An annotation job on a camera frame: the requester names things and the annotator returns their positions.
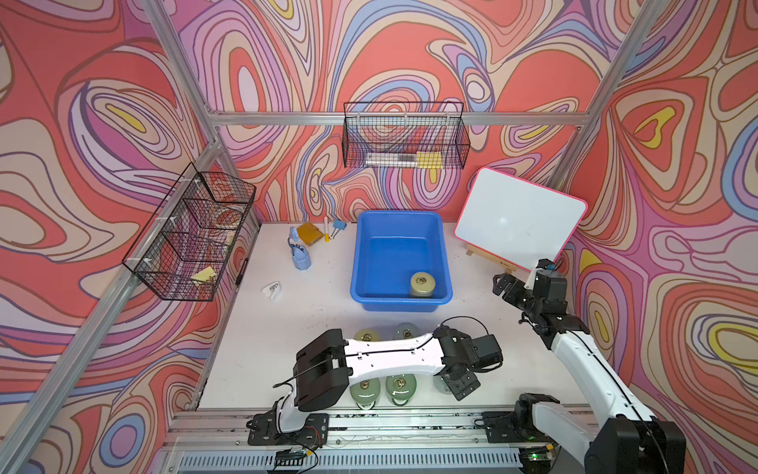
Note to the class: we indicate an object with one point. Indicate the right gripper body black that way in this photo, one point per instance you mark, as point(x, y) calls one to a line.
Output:
point(531, 302)

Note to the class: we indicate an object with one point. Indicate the blue plastic basket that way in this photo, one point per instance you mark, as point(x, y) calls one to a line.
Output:
point(390, 247)

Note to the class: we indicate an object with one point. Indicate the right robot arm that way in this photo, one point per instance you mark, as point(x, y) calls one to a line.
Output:
point(627, 437)

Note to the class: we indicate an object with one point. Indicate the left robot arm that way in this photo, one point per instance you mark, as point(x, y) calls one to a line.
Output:
point(332, 364)

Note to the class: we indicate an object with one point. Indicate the yellow item in back basket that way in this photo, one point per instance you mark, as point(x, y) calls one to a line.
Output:
point(429, 160)

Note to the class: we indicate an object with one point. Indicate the white tube in back basket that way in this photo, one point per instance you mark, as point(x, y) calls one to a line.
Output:
point(391, 160)

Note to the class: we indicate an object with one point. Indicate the yellow sponge in left basket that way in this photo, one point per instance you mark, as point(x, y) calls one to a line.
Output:
point(205, 276)

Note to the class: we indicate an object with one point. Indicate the wooden easel stand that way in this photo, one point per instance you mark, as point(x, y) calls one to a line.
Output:
point(472, 250)

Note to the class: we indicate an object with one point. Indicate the blue binder clip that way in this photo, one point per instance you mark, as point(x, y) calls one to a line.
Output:
point(338, 226)

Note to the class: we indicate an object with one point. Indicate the white yellow marker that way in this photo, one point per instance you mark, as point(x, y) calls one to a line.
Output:
point(326, 230)

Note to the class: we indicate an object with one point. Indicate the yellow leather wallet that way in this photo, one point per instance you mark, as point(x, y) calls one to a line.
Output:
point(309, 233)

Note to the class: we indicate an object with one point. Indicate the white plastic clip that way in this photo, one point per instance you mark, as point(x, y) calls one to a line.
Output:
point(272, 290)

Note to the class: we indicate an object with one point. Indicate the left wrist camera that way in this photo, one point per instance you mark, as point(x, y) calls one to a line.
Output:
point(489, 355)

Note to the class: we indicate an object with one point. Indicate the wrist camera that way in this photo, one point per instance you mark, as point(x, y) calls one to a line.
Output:
point(545, 268)
point(489, 355)

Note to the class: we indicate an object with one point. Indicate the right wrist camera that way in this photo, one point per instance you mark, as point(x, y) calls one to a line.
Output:
point(545, 268)

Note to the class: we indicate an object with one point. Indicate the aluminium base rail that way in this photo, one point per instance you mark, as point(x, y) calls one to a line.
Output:
point(385, 440)

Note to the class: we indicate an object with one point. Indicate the white board pink frame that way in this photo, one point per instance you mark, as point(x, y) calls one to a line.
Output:
point(516, 220)

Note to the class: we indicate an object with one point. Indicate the black wire basket back wall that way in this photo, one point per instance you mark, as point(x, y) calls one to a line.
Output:
point(405, 127)

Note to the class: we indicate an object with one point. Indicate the black wire basket wall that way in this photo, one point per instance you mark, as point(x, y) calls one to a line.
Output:
point(405, 127)
point(195, 226)

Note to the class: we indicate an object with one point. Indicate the black wire basket left wall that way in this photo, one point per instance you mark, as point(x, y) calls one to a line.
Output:
point(195, 226)

